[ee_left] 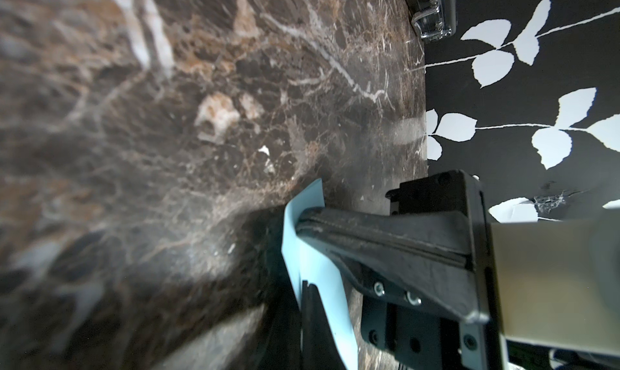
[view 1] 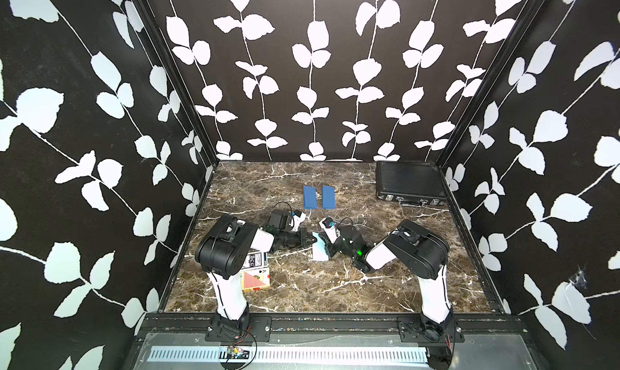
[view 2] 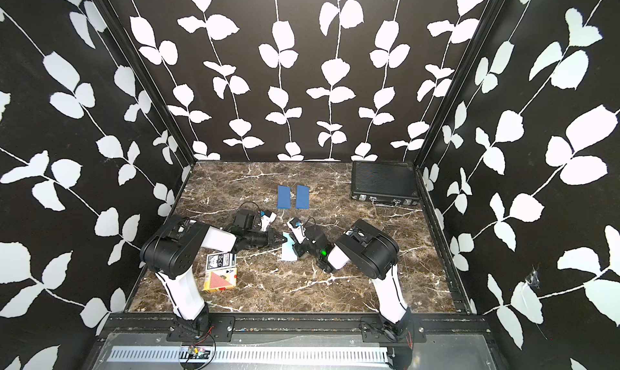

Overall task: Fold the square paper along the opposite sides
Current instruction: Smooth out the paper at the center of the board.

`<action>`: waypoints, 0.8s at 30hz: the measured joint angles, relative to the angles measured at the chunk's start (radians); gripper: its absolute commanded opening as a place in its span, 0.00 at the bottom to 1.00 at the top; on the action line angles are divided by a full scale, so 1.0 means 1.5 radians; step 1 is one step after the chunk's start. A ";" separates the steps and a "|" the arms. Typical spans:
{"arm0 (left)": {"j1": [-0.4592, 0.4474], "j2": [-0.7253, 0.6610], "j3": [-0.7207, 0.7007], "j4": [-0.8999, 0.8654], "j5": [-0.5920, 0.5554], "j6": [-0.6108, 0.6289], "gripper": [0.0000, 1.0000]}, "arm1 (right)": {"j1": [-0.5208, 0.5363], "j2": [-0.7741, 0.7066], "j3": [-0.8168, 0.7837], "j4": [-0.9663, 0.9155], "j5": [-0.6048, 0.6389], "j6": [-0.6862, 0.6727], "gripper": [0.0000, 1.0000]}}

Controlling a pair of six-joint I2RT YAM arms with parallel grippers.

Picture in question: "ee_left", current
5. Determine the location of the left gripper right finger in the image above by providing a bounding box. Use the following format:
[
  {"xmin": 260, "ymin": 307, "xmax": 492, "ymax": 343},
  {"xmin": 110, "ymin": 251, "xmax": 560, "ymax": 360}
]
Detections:
[{"xmin": 301, "ymin": 281, "xmax": 346, "ymax": 370}]

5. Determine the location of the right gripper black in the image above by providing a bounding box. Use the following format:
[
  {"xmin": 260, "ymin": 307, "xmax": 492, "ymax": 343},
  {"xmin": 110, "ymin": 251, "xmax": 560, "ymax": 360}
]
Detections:
[{"xmin": 295, "ymin": 171, "xmax": 507, "ymax": 369}]

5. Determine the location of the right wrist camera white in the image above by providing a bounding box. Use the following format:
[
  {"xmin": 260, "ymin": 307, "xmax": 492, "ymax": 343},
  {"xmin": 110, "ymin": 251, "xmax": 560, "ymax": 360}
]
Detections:
[{"xmin": 492, "ymin": 209, "xmax": 619, "ymax": 356}]

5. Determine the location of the white square paper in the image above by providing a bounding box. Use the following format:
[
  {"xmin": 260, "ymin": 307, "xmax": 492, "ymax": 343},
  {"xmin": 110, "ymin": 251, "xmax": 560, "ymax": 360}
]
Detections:
[{"xmin": 281, "ymin": 179, "xmax": 358, "ymax": 369}]

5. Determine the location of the black case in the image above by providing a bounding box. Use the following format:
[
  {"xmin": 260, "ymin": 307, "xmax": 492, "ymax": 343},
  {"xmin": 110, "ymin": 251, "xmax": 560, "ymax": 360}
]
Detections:
[{"xmin": 405, "ymin": 0, "xmax": 458, "ymax": 43}]

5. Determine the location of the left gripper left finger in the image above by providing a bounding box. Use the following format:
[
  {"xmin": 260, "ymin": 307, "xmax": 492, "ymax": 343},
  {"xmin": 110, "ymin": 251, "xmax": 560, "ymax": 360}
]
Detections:
[{"xmin": 255, "ymin": 292, "xmax": 301, "ymax": 369}]

